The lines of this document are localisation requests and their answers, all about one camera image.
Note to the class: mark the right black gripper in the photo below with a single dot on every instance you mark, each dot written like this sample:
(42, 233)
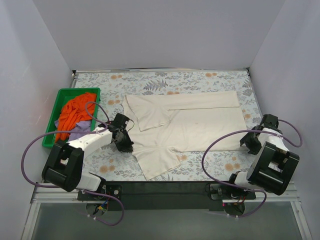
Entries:
(251, 143)

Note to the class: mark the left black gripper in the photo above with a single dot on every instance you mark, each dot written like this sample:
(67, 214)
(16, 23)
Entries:
(125, 143)

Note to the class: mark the cream white t shirt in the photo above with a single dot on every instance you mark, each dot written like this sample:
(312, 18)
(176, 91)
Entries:
(165, 125)

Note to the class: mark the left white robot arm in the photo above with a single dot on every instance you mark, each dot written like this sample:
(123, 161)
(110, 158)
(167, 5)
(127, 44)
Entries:
(64, 166)

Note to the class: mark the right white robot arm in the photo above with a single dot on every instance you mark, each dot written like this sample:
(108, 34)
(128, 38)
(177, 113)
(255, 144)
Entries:
(274, 164)

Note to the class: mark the floral patterned table mat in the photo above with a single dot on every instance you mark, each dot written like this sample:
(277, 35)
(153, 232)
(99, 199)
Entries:
(115, 166)

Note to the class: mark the purple t shirt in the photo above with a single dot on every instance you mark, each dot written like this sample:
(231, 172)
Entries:
(78, 131)

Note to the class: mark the orange t shirt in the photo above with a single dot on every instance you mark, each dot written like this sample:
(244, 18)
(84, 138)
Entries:
(74, 112)

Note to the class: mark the green plastic tray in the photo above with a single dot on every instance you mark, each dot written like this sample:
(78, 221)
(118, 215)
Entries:
(63, 96)

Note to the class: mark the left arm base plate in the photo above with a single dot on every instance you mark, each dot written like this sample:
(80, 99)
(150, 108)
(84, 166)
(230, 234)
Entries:
(106, 192)

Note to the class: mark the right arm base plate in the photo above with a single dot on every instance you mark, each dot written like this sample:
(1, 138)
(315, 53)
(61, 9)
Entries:
(217, 191)

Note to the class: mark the aluminium frame rail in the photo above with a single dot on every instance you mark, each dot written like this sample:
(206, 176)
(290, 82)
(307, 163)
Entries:
(164, 211)

